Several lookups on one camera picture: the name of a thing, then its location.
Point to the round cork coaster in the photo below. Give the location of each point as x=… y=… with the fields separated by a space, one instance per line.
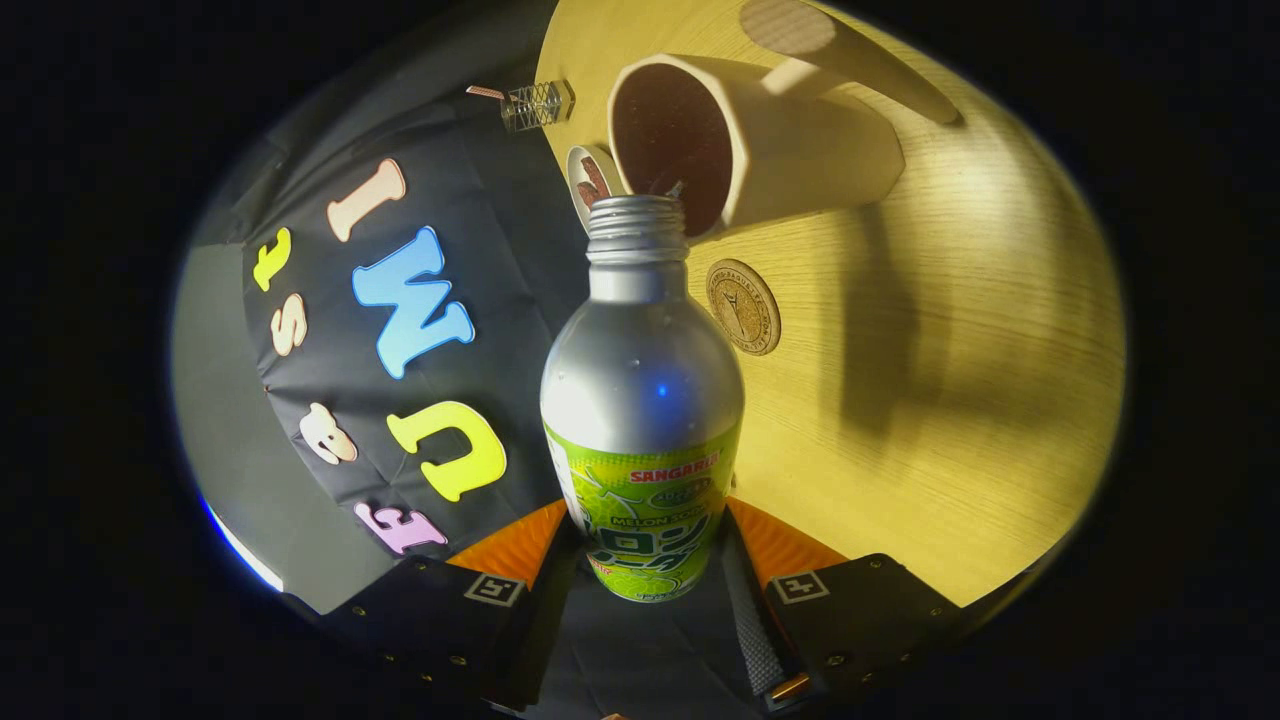
x=743 y=307

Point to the white round plate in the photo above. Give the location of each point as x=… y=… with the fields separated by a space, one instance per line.
x=575 y=195

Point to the brown meat slice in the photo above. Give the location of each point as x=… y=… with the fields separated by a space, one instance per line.
x=592 y=182

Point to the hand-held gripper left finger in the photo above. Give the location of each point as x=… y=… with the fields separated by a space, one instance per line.
x=545 y=620

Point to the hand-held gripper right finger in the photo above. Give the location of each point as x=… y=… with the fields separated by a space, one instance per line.
x=750 y=620

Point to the wooden table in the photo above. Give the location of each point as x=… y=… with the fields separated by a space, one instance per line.
x=980 y=380

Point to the silver bottle with green label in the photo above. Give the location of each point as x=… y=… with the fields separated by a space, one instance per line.
x=640 y=400

